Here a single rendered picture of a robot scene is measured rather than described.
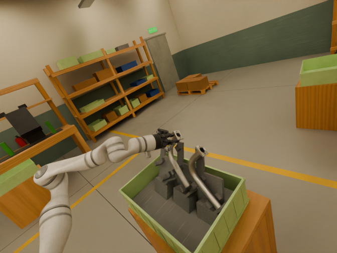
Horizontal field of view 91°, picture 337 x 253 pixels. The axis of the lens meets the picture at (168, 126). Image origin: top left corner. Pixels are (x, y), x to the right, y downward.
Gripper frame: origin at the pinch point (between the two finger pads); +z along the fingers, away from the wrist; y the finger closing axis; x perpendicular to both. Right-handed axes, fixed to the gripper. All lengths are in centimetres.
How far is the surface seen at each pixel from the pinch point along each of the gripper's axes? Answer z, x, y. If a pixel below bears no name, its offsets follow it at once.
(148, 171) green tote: 1.2, 43.2, 0.9
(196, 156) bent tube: -0.5, -7.2, -15.1
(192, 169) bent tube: 0.5, 0.8, -18.3
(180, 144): 5.9, 5.6, -1.9
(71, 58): 17, 219, 394
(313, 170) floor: 167, 22, -58
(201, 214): 2.3, 13.0, -36.9
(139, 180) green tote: -6.8, 45.8, -2.6
